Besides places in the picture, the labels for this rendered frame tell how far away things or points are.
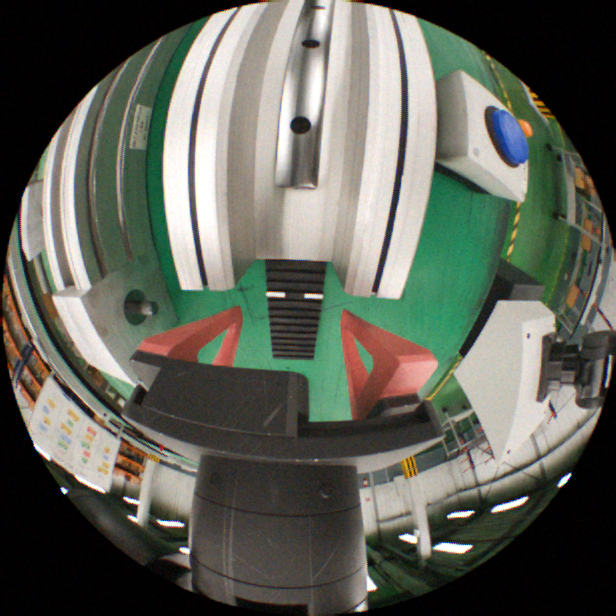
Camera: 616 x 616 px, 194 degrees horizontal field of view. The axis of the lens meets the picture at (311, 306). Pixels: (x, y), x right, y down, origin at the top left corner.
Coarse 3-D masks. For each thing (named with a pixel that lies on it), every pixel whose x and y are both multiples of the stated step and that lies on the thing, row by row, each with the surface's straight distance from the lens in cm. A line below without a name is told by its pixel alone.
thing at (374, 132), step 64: (320, 0) 20; (192, 64) 10; (256, 64) 11; (320, 64) 12; (384, 64) 9; (192, 128) 8; (256, 128) 11; (320, 128) 10; (384, 128) 7; (192, 192) 7; (256, 192) 10; (320, 192) 10; (384, 192) 7; (192, 256) 8; (256, 256) 11; (320, 256) 11; (384, 256) 7
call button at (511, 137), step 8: (496, 112) 16; (504, 112) 17; (496, 120) 16; (504, 120) 16; (512, 120) 17; (496, 128) 15; (504, 128) 15; (512, 128) 16; (520, 128) 18; (504, 136) 15; (512, 136) 16; (520, 136) 17; (504, 144) 15; (512, 144) 16; (520, 144) 17; (504, 152) 16; (512, 152) 16; (520, 152) 16; (528, 152) 18; (512, 160) 16; (520, 160) 16
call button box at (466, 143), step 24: (456, 72) 17; (456, 96) 16; (480, 96) 17; (456, 120) 15; (480, 120) 15; (456, 144) 14; (480, 144) 14; (456, 168) 16; (480, 168) 14; (504, 168) 16; (480, 192) 21; (504, 192) 18
